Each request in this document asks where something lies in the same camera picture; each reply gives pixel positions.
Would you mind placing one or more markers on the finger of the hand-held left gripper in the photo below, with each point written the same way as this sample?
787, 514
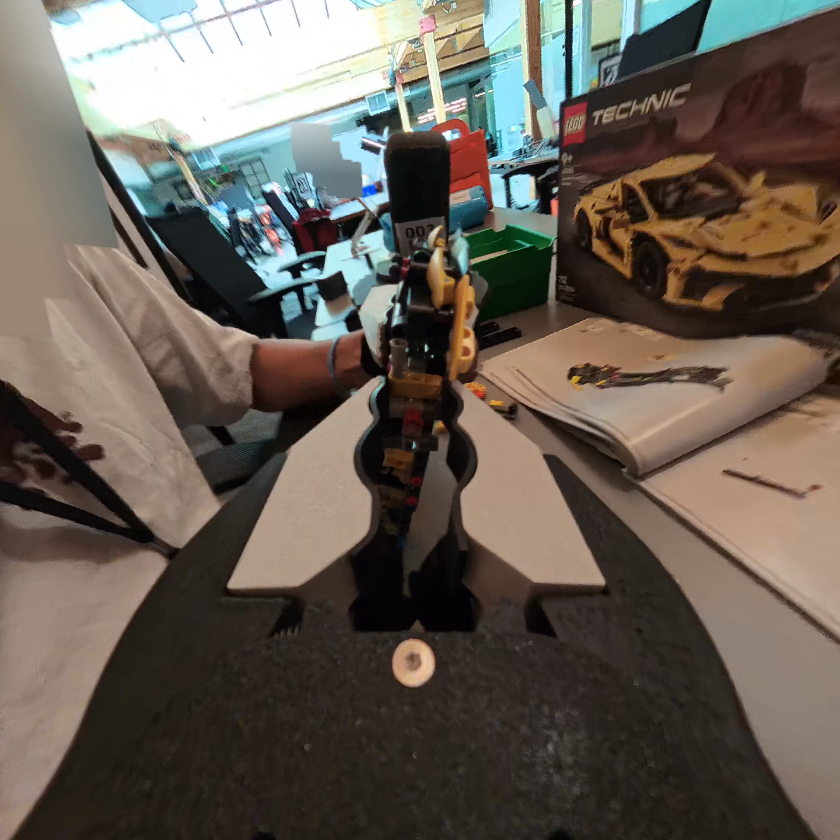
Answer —
479, 295
377, 318

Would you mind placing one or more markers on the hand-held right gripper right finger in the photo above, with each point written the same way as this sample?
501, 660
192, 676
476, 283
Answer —
525, 512

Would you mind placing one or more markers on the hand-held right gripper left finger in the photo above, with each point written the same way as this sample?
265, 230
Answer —
308, 512

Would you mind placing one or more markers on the grey lego axle pin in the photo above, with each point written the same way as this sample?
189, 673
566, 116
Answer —
399, 354

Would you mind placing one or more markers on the lego car chassis model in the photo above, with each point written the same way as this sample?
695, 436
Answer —
420, 308

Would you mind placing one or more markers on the long black lego beam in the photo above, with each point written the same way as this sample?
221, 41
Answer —
502, 334

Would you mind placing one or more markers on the pile of loose lego pieces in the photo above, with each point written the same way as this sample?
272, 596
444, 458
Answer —
492, 397

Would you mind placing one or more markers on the lego instruction booklet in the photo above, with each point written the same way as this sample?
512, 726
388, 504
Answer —
656, 407

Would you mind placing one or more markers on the lego set box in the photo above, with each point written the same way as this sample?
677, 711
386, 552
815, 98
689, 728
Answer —
709, 197

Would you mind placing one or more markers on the green plastic bin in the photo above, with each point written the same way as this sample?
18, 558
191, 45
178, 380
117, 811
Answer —
512, 275

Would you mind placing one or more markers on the red tote bag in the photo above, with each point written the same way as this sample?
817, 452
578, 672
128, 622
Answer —
469, 157

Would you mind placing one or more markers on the light blue container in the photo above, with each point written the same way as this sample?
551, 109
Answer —
469, 207

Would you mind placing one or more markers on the blue wristband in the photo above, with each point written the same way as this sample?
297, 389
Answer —
334, 364

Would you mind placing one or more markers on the white document stand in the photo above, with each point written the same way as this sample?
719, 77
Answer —
367, 236

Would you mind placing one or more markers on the grey mesh office chair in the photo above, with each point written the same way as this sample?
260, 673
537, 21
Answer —
236, 459

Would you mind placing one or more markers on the red office chair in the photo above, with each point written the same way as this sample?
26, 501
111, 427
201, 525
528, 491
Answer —
310, 233

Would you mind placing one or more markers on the black office chair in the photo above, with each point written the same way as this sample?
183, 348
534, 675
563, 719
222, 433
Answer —
216, 262

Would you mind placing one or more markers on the person's white shirt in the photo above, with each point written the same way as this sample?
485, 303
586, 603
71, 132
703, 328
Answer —
131, 361

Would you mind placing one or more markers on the black and white sign board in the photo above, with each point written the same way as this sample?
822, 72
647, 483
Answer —
118, 190

